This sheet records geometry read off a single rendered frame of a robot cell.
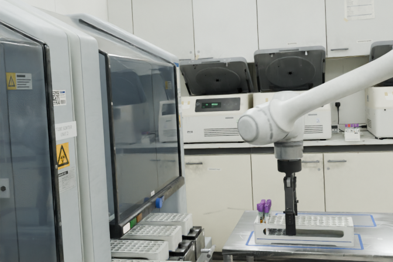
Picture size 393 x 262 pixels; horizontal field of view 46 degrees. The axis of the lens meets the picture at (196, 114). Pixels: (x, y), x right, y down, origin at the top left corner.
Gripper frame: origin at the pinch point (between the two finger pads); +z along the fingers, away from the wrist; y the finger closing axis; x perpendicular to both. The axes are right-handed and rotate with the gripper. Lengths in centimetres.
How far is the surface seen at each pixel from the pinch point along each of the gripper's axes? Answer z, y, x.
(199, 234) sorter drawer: 6.6, 5.4, 32.0
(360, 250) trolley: 5.3, -7.9, -19.7
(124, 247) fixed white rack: 1, -26, 46
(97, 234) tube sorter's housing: -13, -55, 38
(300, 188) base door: 31, 190, 7
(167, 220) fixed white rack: 1.0, 2.8, 42.5
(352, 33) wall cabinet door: -79, 222, -34
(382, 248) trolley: 5.3, -5.2, -26.0
